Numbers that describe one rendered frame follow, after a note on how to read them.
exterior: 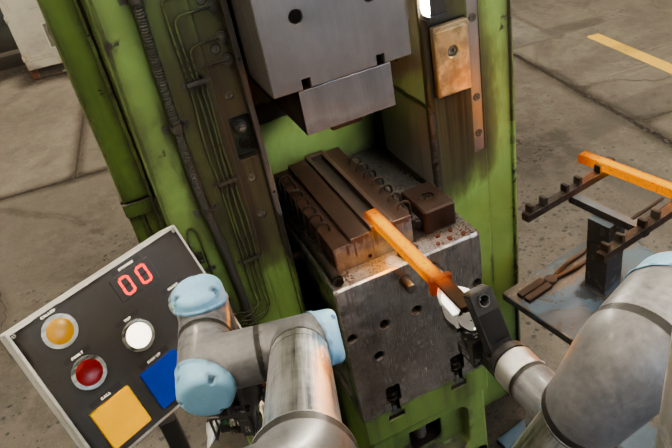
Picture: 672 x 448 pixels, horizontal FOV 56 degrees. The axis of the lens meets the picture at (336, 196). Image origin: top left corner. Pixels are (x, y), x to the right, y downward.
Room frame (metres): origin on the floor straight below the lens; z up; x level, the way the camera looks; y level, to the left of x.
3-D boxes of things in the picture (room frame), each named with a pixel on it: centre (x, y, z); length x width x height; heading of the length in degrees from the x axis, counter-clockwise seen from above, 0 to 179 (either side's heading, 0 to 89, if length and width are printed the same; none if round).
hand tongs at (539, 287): (1.33, -0.68, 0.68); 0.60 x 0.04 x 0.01; 118
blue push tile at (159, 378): (0.83, 0.36, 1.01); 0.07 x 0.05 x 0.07; 132
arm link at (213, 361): (0.61, 0.20, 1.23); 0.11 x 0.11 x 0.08; 3
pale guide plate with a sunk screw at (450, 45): (1.39, -0.33, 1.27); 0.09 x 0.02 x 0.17; 107
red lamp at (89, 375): (0.80, 0.46, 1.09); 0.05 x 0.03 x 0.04; 107
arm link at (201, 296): (0.71, 0.22, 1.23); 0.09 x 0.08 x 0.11; 3
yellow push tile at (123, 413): (0.76, 0.43, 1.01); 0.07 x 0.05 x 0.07; 132
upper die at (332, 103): (1.37, 0.00, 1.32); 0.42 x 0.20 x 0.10; 17
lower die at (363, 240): (1.37, 0.00, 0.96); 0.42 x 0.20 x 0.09; 17
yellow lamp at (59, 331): (0.83, 0.49, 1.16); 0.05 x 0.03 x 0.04; 107
